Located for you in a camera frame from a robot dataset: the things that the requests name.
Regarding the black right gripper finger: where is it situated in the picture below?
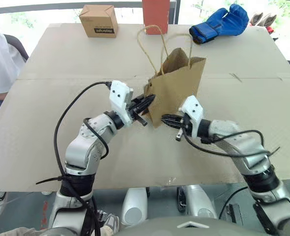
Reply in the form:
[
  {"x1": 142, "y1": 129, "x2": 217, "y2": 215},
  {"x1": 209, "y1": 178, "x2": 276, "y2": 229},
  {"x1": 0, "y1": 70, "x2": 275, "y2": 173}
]
[
  {"x1": 162, "y1": 119, "x2": 184, "y2": 129},
  {"x1": 161, "y1": 114, "x2": 184, "y2": 121}
]

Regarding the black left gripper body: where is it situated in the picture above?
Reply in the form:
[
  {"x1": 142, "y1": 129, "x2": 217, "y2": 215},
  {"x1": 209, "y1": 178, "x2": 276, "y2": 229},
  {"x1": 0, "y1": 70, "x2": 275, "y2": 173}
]
[{"x1": 128, "y1": 97, "x2": 149, "y2": 127}]

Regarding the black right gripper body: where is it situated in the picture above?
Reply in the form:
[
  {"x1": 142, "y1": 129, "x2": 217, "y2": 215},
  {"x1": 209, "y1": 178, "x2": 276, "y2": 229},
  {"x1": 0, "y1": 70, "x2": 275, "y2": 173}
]
[{"x1": 175, "y1": 114, "x2": 194, "y2": 142}]

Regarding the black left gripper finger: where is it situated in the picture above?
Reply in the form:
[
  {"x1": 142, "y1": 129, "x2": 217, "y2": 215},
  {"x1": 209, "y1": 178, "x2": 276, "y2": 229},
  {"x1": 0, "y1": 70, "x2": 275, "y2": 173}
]
[
  {"x1": 135, "y1": 99, "x2": 155, "y2": 115},
  {"x1": 132, "y1": 94, "x2": 157, "y2": 104}
]

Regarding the brown paper bag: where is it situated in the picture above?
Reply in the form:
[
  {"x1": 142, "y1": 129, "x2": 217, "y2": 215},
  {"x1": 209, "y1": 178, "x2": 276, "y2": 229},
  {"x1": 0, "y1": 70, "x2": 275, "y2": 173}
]
[{"x1": 137, "y1": 24, "x2": 207, "y2": 129}]

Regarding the silver robot right leg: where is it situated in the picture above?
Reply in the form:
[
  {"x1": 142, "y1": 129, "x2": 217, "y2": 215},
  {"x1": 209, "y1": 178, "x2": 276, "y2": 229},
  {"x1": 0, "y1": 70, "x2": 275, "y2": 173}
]
[{"x1": 177, "y1": 184, "x2": 218, "y2": 220}]

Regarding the silver robot leg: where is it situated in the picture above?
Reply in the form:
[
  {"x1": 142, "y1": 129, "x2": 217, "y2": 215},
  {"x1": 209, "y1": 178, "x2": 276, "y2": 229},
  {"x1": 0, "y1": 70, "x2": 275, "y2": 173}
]
[
  {"x1": 120, "y1": 187, "x2": 149, "y2": 233},
  {"x1": 177, "y1": 184, "x2": 218, "y2": 220}
]

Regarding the brown cardboard table cover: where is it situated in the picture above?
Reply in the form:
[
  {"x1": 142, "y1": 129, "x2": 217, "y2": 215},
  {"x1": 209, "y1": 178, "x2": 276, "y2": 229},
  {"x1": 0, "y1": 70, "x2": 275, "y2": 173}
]
[{"x1": 0, "y1": 23, "x2": 290, "y2": 193}]

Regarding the tall red box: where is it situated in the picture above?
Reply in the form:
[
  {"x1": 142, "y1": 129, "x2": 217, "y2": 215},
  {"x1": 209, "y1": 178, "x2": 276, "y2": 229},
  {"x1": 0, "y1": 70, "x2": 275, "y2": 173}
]
[{"x1": 142, "y1": 0, "x2": 171, "y2": 36}]

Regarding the brown cardboard box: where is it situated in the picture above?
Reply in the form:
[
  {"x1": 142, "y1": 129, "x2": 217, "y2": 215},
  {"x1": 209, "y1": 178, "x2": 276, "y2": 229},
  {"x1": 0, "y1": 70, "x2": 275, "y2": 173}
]
[{"x1": 79, "y1": 4, "x2": 119, "y2": 39}]

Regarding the silver robot left leg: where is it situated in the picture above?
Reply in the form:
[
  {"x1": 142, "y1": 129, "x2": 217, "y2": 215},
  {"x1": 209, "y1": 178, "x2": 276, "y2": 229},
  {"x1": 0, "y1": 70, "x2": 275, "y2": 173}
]
[{"x1": 120, "y1": 187, "x2": 149, "y2": 233}]

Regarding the grey robot torso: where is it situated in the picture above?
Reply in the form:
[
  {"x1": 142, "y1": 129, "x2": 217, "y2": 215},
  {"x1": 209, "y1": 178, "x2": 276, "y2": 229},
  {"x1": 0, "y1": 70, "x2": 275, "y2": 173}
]
[{"x1": 117, "y1": 216, "x2": 259, "y2": 236}]

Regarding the blue boxing glove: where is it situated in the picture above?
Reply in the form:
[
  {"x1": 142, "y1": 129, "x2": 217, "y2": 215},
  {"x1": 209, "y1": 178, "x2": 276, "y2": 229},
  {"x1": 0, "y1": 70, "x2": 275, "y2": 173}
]
[{"x1": 189, "y1": 3, "x2": 250, "y2": 46}]

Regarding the grey sneaker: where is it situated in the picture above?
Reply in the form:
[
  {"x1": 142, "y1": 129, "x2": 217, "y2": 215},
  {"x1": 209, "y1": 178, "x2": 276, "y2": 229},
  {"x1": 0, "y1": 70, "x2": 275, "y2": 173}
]
[{"x1": 96, "y1": 209, "x2": 120, "y2": 235}]

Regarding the dark chair backrest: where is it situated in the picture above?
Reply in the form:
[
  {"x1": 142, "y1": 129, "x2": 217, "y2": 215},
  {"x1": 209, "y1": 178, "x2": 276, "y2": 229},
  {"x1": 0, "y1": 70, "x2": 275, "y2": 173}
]
[{"x1": 3, "y1": 34, "x2": 30, "y2": 61}]

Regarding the person in white shirt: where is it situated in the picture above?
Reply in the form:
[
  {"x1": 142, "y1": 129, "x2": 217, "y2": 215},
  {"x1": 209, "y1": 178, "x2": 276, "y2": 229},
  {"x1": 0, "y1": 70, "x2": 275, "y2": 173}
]
[{"x1": 0, "y1": 28, "x2": 27, "y2": 126}]

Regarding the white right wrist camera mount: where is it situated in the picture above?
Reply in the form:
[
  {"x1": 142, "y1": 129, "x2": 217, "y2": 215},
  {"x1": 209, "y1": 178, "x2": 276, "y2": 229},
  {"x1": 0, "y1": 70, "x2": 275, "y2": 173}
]
[{"x1": 178, "y1": 95, "x2": 205, "y2": 137}]

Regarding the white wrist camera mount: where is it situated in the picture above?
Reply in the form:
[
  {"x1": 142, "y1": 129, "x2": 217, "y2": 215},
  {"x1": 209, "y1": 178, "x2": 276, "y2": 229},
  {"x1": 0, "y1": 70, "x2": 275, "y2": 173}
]
[
  {"x1": 109, "y1": 80, "x2": 135, "y2": 128},
  {"x1": 178, "y1": 95, "x2": 205, "y2": 137}
]

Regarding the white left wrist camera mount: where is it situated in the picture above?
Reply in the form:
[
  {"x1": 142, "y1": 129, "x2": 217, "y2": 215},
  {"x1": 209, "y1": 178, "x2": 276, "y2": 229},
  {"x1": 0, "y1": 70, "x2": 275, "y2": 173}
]
[{"x1": 109, "y1": 80, "x2": 135, "y2": 128}]

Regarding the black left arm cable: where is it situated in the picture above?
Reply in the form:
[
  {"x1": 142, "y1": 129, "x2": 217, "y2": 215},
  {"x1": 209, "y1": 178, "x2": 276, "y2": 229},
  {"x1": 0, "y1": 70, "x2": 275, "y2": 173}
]
[{"x1": 54, "y1": 81, "x2": 112, "y2": 236}]

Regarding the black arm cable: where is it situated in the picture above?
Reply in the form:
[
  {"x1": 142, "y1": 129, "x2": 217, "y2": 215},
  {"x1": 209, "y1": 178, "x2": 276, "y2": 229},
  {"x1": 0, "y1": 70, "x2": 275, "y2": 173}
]
[
  {"x1": 54, "y1": 81, "x2": 112, "y2": 236},
  {"x1": 183, "y1": 130, "x2": 281, "y2": 158}
]

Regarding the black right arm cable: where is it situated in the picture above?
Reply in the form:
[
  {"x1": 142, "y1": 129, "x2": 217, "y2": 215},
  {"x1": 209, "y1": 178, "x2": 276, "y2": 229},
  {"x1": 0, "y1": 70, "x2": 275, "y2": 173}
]
[{"x1": 183, "y1": 130, "x2": 281, "y2": 158}]

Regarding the black cable tie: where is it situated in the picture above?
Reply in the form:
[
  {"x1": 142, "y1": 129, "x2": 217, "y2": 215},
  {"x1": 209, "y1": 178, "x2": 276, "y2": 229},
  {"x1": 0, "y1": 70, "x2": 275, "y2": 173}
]
[{"x1": 35, "y1": 175, "x2": 67, "y2": 185}]

